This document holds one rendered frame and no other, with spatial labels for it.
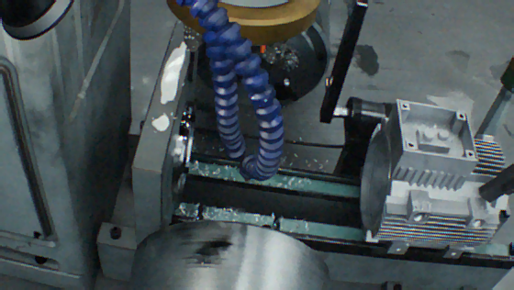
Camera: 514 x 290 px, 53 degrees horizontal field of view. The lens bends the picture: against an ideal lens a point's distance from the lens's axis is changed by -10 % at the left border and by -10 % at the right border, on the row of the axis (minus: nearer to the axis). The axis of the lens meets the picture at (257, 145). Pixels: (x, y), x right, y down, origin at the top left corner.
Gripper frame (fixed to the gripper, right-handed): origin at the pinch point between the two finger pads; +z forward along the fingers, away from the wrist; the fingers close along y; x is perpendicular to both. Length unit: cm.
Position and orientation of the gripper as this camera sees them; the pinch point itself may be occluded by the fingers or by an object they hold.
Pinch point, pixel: (501, 184)
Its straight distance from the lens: 85.1
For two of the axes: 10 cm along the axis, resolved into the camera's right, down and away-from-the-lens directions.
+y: -0.8, 7.4, -6.6
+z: -6.1, 4.9, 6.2
